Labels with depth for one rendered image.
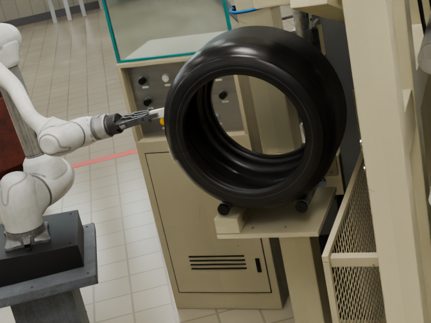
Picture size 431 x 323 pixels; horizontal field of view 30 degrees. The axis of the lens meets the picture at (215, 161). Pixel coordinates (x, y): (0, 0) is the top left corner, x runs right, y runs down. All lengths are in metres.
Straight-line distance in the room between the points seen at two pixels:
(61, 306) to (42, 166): 0.57
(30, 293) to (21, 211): 0.32
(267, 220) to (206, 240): 0.93
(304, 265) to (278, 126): 0.60
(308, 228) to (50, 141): 0.93
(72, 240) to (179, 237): 0.74
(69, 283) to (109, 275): 1.38
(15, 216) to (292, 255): 1.10
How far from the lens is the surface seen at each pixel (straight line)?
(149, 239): 4.82
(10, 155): 6.34
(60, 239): 3.28
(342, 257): 2.22
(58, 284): 3.17
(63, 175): 3.39
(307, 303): 3.38
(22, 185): 3.22
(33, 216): 3.25
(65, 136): 2.81
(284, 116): 3.01
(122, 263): 4.62
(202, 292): 3.95
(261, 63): 2.52
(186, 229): 3.79
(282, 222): 2.86
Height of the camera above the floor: 2.08
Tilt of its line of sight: 21 degrees down
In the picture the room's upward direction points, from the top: 12 degrees counter-clockwise
